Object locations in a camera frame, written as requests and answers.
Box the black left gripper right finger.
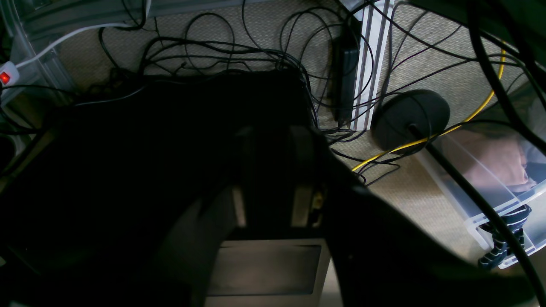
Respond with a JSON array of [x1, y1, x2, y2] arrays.
[[290, 126, 542, 307]]

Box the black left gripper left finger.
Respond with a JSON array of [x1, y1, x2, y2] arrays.
[[1, 76, 314, 307]]

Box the black round stand base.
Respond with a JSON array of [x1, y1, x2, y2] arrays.
[[371, 90, 450, 155]]

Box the striped navy cloth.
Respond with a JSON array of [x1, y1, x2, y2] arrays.
[[477, 204, 532, 270]]

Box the pink cloth in bin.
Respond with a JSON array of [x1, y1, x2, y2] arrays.
[[440, 129, 537, 193]]

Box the clear plastic storage bin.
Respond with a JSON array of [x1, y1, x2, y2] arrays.
[[418, 103, 546, 269]]

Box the white power strip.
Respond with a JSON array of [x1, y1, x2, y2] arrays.
[[0, 61, 20, 87]]

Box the black power adapter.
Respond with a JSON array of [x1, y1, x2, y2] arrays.
[[331, 35, 359, 128]]

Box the yellow cable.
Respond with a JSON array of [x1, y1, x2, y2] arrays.
[[351, 48, 507, 172]]

